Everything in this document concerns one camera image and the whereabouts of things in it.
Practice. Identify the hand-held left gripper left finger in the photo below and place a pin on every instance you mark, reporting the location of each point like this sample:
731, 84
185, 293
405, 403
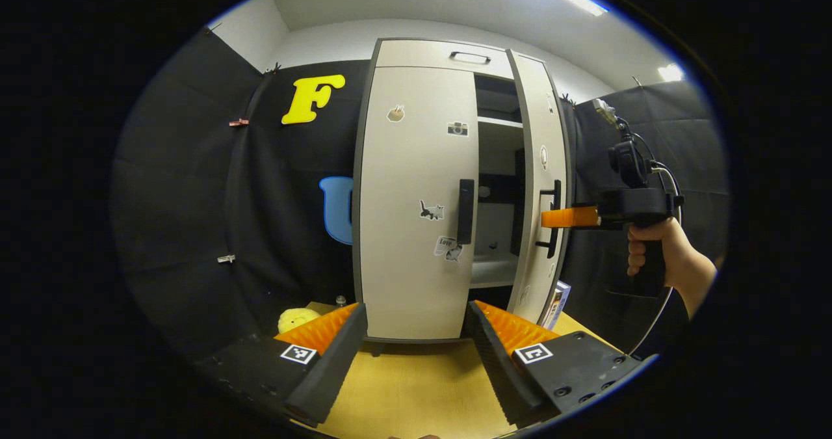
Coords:
331, 367

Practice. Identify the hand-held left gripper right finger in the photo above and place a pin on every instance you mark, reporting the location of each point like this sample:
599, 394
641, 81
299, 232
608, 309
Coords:
500, 374

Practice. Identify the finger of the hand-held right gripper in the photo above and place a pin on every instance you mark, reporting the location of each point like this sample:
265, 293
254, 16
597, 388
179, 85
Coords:
569, 217

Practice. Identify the white cabinet door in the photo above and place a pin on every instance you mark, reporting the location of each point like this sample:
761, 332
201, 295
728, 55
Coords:
409, 185
543, 120

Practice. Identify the white double-door shoe cabinet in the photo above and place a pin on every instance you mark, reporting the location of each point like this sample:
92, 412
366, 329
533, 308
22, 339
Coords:
416, 52

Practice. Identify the white cabinet shelf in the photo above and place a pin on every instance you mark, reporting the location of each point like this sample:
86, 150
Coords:
494, 271
500, 122

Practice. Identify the white cabinet drawer front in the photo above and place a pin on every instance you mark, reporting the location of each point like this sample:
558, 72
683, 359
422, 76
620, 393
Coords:
416, 54

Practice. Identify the yellow plush toy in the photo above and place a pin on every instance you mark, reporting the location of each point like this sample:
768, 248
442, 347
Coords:
298, 319

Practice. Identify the printed cardboard box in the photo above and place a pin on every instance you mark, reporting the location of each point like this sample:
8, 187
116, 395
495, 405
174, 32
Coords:
558, 304

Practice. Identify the small ceiling light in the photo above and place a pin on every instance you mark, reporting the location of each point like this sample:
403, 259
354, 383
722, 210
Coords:
670, 72

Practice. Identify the silver clip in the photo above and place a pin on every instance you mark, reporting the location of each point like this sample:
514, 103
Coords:
226, 258

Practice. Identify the black backdrop cloth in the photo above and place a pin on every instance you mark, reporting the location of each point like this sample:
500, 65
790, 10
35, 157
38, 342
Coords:
195, 198

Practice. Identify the orange clip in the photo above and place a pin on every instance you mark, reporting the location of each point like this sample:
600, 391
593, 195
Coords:
238, 123

